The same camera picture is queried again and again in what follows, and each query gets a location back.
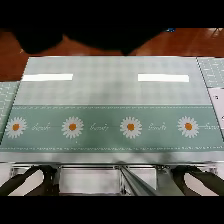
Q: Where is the black garment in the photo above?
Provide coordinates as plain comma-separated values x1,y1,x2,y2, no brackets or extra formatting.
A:
12,27,168,56

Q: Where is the silver frame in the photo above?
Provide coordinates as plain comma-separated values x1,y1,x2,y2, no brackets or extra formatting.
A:
0,161,224,197

